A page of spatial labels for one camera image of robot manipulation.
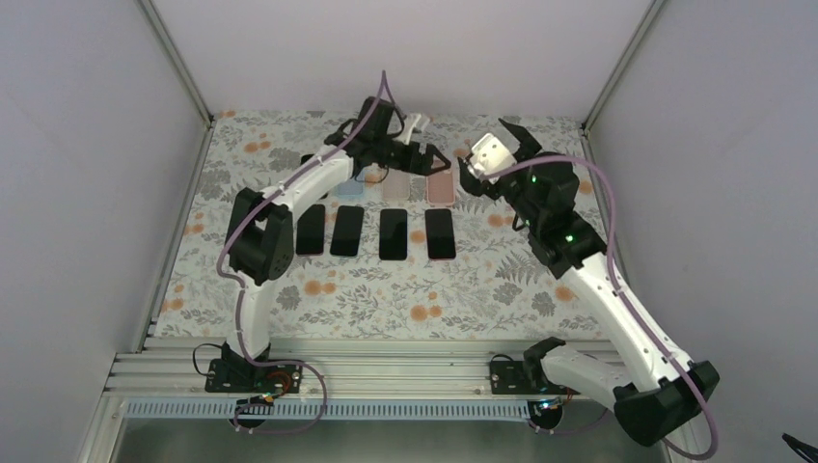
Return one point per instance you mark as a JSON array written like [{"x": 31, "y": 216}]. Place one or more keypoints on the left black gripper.
[{"x": 422, "y": 166}]

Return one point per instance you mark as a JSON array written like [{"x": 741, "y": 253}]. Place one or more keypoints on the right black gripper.
[{"x": 528, "y": 146}]

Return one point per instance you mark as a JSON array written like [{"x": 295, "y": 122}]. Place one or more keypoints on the pink phone case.
[{"x": 440, "y": 188}]

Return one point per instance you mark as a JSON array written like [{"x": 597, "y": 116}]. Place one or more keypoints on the beige phone case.
[{"x": 396, "y": 187}]

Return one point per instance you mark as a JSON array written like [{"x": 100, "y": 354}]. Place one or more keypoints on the black smartphone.
[
  {"x": 310, "y": 231},
  {"x": 347, "y": 231},
  {"x": 439, "y": 234},
  {"x": 393, "y": 234}
]

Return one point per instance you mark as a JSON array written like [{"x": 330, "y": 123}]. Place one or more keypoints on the light blue phone case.
[{"x": 352, "y": 188}]

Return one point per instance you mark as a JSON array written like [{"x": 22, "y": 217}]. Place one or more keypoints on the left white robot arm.
[{"x": 260, "y": 244}]

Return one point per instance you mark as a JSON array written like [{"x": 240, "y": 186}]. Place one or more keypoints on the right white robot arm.
[{"x": 659, "y": 387}]

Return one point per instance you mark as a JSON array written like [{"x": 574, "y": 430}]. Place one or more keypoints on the floral patterned table mat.
[{"x": 494, "y": 289}]

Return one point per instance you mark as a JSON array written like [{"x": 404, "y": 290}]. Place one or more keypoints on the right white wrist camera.
[{"x": 488, "y": 157}]

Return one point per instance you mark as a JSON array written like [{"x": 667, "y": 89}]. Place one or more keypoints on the aluminium corner frame post right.
[{"x": 633, "y": 45}]

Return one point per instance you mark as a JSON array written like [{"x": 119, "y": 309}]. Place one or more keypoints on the aluminium corner frame post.
[
  {"x": 171, "y": 51},
  {"x": 633, "y": 45}
]

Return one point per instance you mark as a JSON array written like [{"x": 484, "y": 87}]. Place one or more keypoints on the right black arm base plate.
[{"x": 508, "y": 376}]

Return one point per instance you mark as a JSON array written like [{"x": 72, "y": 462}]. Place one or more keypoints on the aluminium corner frame post left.
[{"x": 171, "y": 51}]

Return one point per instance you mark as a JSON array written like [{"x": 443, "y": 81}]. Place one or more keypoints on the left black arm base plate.
[{"x": 241, "y": 378}]

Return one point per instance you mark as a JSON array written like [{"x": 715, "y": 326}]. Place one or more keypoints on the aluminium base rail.
[{"x": 352, "y": 369}]

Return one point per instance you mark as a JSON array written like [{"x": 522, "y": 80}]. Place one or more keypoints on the grey slotted cable duct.
[{"x": 494, "y": 410}]

